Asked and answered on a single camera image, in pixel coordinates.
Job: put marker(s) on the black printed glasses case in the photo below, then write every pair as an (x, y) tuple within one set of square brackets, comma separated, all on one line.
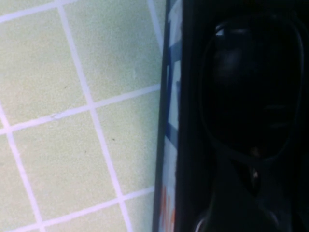
[(173, 108)]

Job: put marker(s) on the black framed glasses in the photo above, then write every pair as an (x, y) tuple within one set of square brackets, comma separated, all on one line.
[(241, 84)]

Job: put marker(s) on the green checked tablecloth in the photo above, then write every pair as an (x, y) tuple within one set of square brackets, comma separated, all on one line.
[(72, 108)]

